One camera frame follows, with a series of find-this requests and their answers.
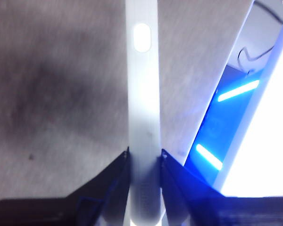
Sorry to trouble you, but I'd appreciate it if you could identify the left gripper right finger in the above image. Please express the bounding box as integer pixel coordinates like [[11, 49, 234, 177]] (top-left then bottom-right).
[[160, 149, 283, 226]]

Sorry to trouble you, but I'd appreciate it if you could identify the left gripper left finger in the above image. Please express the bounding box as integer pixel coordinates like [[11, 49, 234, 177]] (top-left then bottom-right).
[[0, 147, 131, 226]]

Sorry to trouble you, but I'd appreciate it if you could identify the grey-handled sponge cup brush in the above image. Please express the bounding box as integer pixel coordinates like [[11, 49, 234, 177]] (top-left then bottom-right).
[[122, 0, 162, 226]]

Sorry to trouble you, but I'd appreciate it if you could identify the thin black cable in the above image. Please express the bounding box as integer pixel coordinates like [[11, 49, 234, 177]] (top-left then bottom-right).
[[254, 0, 283, 22], [236, 46, 275, 76]]

